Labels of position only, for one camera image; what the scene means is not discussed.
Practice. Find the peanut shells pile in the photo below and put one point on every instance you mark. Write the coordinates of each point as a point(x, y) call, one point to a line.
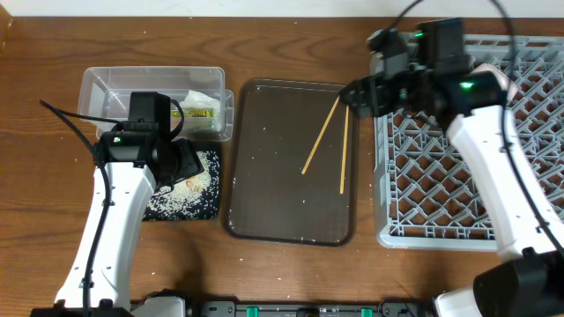
point(195, 185)

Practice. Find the black food waste tray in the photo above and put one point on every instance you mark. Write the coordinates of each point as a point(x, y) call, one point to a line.
point(211, 185)

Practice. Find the wooden chopstick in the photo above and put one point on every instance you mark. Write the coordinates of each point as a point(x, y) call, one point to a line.
point(320, 135)
point(344, 152)

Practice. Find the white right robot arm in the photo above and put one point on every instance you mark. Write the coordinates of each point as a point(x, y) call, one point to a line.
point(472, 111)

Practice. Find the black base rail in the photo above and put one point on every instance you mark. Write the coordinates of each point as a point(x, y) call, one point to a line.
point(383, 309)

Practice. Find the white tissue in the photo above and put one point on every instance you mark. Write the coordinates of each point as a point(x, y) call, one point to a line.
point(196, 99)

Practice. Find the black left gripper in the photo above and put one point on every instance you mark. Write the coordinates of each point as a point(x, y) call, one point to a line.
point(191, 164)

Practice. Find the clear plastic waste bin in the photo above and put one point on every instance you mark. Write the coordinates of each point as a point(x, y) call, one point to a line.
point(105, 94)

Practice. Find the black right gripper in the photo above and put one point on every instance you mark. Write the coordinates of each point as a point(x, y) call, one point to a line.
point(367, 94)

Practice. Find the pink bowl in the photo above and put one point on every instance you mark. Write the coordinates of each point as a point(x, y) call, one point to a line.
point(494, 85)

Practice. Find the dark brown serving tray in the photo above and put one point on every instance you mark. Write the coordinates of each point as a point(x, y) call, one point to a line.
point(269, 198)

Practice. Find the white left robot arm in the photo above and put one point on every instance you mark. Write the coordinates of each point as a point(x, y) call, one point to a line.
point(131, 166)

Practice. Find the green snack wrapper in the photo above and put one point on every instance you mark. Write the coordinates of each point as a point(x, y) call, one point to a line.
point(190, 113)

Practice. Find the white rice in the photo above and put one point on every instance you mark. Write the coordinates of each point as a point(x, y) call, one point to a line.
point(194, 198)

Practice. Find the grey dishwasher rack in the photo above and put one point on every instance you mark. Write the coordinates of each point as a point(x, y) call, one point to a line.
point(427, 199)

